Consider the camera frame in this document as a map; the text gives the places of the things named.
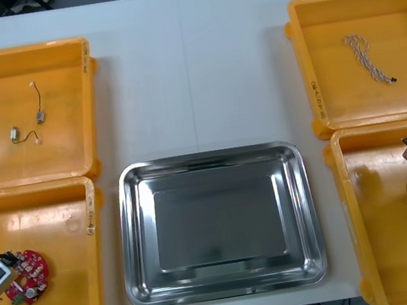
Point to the steel tray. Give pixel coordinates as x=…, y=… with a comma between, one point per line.
x=218, y=227

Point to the round red circuit board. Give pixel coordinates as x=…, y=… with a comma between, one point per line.
x=34, y=270

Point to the black chair base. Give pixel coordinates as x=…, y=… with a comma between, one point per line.
x=28, y=4

